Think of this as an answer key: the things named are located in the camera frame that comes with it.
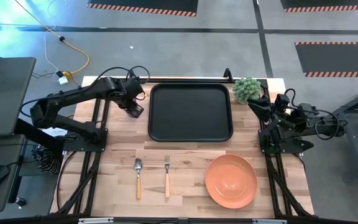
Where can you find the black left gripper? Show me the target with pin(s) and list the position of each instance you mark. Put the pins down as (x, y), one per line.
(130, 90)

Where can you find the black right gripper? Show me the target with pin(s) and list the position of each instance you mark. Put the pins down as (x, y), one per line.
(280, 119)

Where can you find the orange round plate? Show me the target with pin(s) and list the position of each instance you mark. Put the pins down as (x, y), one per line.
(232, 183)

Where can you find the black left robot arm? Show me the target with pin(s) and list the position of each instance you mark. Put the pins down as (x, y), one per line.
(73, 93)

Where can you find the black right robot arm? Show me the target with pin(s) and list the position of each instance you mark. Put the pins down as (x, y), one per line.
(325, 126)

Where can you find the black rectangular serving tray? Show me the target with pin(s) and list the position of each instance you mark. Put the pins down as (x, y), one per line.
(191, 118)

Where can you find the green artificial succulent plant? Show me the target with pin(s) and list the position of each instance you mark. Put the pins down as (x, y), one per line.
(245, 90)

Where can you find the yellow plug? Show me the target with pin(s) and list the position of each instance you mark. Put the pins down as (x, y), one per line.
(68, 74)

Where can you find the white power adapter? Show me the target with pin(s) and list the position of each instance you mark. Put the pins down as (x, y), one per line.
(63, 80)

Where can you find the white paper sheet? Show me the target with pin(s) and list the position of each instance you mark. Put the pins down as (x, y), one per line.
(54, 132)

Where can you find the black striped-edge floor mat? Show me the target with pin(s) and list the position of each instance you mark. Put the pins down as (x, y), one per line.
(337, 59)
(141, 4)
(331, 3)

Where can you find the dark grey metal stand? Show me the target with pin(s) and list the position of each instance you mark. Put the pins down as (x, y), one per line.
(357, 140)

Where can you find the zebra striped cloth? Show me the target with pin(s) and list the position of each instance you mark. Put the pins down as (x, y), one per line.
(47, 160)

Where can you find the black caster wheel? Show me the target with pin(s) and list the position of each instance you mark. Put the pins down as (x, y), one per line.
(20, 202)

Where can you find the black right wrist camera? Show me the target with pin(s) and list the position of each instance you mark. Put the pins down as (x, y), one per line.
(281, 101)

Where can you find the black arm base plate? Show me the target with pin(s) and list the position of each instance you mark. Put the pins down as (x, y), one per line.
(263, 141)
(73, 144)

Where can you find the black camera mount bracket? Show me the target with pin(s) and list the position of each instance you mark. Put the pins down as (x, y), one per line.
(228, 74)

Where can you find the black aluminium table frame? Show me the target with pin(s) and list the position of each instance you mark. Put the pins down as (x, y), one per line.
(81, 186)

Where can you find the grey metal bracket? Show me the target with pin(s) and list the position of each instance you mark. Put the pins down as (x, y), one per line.
(95, 221)
(269, 221)

